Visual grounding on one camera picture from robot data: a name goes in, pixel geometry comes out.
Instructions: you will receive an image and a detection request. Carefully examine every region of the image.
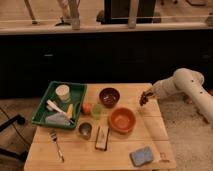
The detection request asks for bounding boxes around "dark purple grape bunch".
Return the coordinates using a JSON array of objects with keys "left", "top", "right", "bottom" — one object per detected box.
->
[{"left": 139, "top": 92, "right": 148, "bottom": 106}]

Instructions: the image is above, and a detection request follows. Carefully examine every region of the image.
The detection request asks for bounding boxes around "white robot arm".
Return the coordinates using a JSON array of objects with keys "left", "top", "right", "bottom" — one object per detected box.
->
[{"left": 140, "top": 68, "right": 213, "bottom": 127}]

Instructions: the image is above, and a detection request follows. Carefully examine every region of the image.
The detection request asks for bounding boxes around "orange bowl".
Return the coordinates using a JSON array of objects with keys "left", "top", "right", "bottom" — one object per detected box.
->
[{"left": 108, "top": 107, "right": 136, "bottom": 134}]

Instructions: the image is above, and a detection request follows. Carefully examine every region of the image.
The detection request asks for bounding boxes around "purple bowl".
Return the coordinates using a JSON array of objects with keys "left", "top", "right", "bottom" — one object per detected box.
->
[{"left": 99, "top": 87, "right": 120, "bottom": 108}]

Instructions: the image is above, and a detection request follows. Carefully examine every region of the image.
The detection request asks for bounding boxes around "small green cup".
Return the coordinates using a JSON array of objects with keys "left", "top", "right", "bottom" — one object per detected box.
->
[{"left": 91, "top": 104, "right": 102, "bottom": 119}]

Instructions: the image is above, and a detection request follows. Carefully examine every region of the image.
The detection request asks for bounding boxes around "brown white eraser block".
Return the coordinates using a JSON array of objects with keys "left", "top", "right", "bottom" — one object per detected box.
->
[{"left": 95, "top": 126, "right": 109, "bottom": 150}]

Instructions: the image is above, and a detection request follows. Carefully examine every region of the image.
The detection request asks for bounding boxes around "blue sponge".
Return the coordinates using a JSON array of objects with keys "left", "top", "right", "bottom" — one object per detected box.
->
[{"left": 129, "top": 146, "right": 154, "bottom": 167}]

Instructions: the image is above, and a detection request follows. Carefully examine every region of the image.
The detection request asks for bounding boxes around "orange fruit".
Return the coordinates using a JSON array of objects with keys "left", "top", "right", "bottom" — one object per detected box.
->
[{"left": 82, "top": 103, "right": 92, "bottom": 115}]

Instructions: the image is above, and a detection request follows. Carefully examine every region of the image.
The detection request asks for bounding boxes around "green plastic tray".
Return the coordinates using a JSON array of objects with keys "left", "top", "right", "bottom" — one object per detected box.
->
[{"left": 32, "top": 81, "right": 87, "bottom": 129}]

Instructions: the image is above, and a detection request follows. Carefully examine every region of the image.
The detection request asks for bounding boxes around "small metal cup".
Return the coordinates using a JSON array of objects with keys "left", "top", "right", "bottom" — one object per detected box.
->
[{"left": 78, "top": 122, "right": 92, "bottom": 139}]

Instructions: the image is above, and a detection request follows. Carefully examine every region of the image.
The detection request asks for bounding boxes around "white cup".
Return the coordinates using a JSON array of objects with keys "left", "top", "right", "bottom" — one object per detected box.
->
[{"left": 55, "top": 84, "right": 70, "bottom": 101}]

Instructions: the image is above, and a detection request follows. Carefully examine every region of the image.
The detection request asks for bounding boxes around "grey cloth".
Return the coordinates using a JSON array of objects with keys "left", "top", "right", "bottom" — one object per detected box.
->
[{"left": 45, "top": 113, "right": 70, "bottom": 126}]

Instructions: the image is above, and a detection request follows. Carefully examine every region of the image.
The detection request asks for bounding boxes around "silver fork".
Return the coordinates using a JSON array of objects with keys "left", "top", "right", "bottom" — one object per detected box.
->
[{"left": 49, "top": 131, "right": 65, "bottom": 163}]

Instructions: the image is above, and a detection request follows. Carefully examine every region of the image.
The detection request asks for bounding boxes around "black chair base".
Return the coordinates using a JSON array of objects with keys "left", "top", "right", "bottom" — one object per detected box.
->
[{"left": 0, "top": 114, "right": 29, "bottom": 163}]

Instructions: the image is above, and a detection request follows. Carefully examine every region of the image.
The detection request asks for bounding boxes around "white handled brush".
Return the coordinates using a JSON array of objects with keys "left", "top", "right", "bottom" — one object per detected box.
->
[{"left": 47, "top": 100, "right": 75, "bottom": 124}]

